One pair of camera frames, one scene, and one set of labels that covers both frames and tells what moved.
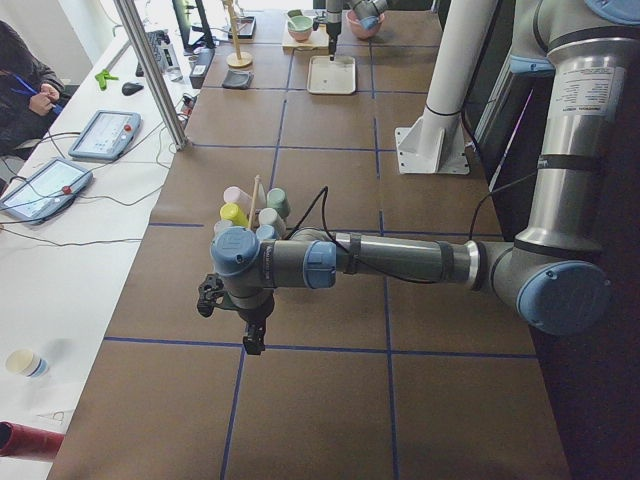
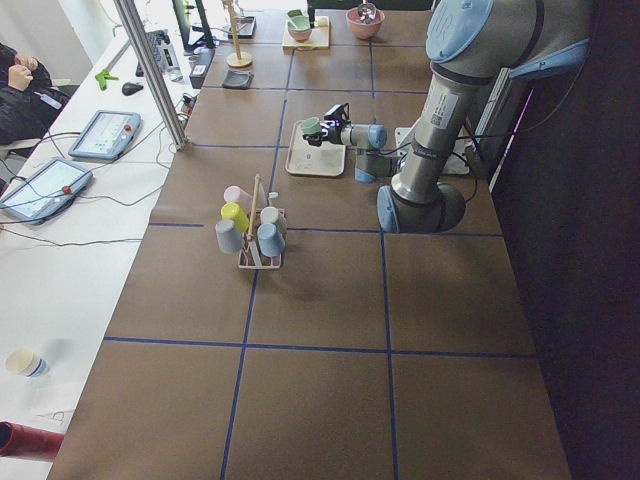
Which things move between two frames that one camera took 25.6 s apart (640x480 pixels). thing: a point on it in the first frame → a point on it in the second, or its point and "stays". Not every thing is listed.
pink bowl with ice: (364, 28) stays
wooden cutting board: (319, 40) stays
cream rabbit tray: (328, 76) → (303, 157)
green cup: (276, 198) → (311, 126)
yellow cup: (232, 212) stays
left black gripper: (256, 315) → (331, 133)
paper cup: (27, 362) stays
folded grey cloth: (238, 79) stays
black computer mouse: (129, 88) stays
